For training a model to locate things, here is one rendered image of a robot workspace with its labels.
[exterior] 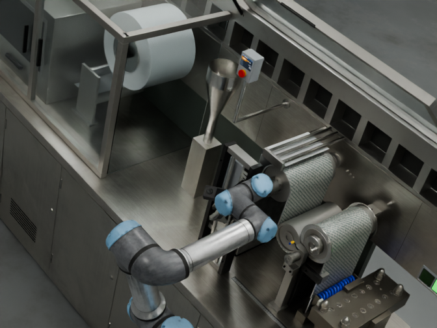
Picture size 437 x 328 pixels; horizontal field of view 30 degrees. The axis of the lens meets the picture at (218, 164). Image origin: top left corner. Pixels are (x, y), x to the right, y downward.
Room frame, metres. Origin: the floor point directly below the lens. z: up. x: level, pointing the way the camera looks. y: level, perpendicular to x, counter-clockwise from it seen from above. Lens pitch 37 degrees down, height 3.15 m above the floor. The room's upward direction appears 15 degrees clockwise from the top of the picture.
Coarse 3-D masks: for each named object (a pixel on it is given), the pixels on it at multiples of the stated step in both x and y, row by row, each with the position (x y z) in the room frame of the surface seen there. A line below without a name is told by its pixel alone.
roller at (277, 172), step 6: (330, 156) 2.56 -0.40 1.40; (270, 168) 2.43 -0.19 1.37; (270, 174) 2.42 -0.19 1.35; (276, 174) 2.40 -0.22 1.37; (282, 174) 2.39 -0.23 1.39; (282, 180) 2.38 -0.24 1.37; (288, 186) 2.36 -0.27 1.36; (282, 192) 2.37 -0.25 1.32; (288, 192) 2.36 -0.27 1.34; (276, 198) 2.38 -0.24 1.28; (282, 198) 2.37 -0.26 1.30
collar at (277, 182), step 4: (272, 176) 2.39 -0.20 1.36; (276, 176) 2.39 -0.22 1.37; (272, 180) 2.36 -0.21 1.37; (276, 180) 2.38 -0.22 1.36; (280, 180) 2.38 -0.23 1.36; (272, 184) 2.35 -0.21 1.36; (276, 184) 2.36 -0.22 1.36; (280, 184) 2.37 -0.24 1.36; (272, 188) 2.34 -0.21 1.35; (276, 188) 2.35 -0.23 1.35; (280, 188) 2.36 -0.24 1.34; (272, 192) 2.33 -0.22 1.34; (276, 192) 2.35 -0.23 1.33; (268, 196) 2.33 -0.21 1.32
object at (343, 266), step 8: (360, 248) 2.35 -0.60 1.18; (344, 256) 2.28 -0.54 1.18; (352, 256) 2.32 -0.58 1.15; (328, 264) 2.21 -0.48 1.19; (336, 264) 2.25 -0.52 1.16; (344, 264) 2.30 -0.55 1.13; (352, 264) 2.35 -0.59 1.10; (328, 272) 2.23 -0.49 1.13; (336, 272) 2.27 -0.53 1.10; (344, 272) 2.32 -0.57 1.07; (352, 272) 2.37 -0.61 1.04; (328, 280) 2.25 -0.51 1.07; (336, 280) 2.29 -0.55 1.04; (320, 288) 2.22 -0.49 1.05; (312, 296) 2.19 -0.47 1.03
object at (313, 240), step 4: (308, 236) 2.23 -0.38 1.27; (312, 236) 2.22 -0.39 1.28; (316, 236) 2.22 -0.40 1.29; (308, 240) 2.22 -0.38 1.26; (312, 240) 2.21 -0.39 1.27; (316, 240) 2.20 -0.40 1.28; (320, 240) 2.21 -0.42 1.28; (308, 244) 2.22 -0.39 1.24; (312, 244) 2.21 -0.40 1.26; (316, 244) 2.20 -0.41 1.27; (320, 244) 2.20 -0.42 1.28; (308, 248) 2.21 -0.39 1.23; (320, 248) 2.19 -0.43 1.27; (308, 252) 2.21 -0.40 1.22; (316, 252) 2.19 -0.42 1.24; (320, 252) 2.19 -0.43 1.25
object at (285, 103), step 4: (284, 100) 2.83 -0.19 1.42; (288, 100) 2.83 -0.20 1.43; (280, 104) 2.80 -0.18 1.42; (284, 104) 2.81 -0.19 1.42; (288, 104) 2.82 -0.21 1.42; (268, 108) 2.75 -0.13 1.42; (272, 108) 2.76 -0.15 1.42; (276, 108) 2.78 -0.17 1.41; (256, 112) 2.70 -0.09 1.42; (260, 112) 2.71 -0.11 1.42; (264, 112) 2.72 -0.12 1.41; (244, 116) 2.64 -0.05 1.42; (248, 116) 2.66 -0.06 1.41; (252, 116) 2.67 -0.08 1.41; (232, 120) 2.61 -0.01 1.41; (240, 120) 2.62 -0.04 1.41
